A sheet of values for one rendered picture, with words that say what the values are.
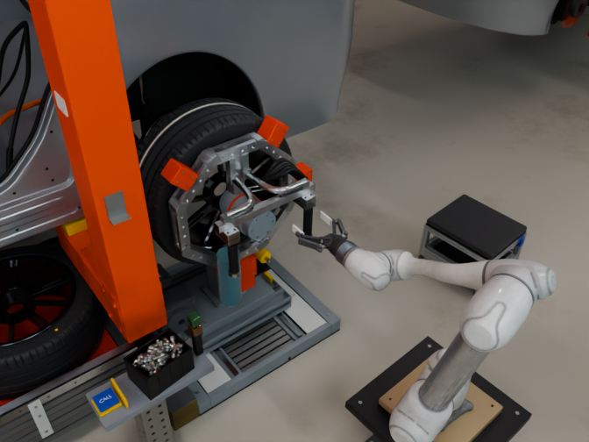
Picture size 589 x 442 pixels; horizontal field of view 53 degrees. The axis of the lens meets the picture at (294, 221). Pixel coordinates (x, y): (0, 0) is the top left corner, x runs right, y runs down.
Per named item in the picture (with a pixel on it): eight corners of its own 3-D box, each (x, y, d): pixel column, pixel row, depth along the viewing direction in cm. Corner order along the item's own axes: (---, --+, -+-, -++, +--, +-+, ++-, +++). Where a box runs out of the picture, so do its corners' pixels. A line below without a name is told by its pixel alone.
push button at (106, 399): (111, 390, 209) (110, 387, 208) (120, 404, 205) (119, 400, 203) (93, 401, 206) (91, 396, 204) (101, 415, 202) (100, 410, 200)
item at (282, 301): (250, 267, 314) (249, 253, 308) (291, 308, 292) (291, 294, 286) (166, 310, 290) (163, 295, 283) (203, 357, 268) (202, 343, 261)
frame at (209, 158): (286, 226, 263) (287, 118, 229) (294, 234, 259) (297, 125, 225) (178, 277, 237) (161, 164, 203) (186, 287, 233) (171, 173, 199)
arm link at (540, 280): (494, 247, 173) (474, 272, 165) (557, 250, 160) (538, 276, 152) (505, 285, 178) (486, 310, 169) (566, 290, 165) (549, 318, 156)
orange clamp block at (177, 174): (188, 166, 212) (170, 157, 205) (199, 176, 207) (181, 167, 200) (177, 181, 213) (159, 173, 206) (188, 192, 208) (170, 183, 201)
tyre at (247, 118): (160, 77, 214) (102, 231, 234) (194, 102, 200) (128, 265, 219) (284, 115, 263) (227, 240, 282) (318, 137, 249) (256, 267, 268)
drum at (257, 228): (246, 206, 241) (245, 178, 232) (278, 233, 228) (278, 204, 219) (217, 219, 234) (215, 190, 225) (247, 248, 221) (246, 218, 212)
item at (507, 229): (414, 265, 330) (423, 217, 308) (451, 237, 349) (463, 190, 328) (479, 306, 306) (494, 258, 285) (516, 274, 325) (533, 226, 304)
